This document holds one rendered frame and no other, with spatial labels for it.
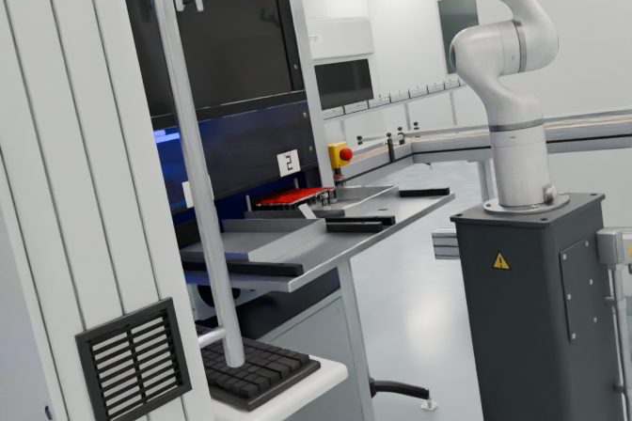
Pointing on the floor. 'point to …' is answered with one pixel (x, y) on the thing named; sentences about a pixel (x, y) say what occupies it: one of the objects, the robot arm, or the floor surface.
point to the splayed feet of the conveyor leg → (403, 392)
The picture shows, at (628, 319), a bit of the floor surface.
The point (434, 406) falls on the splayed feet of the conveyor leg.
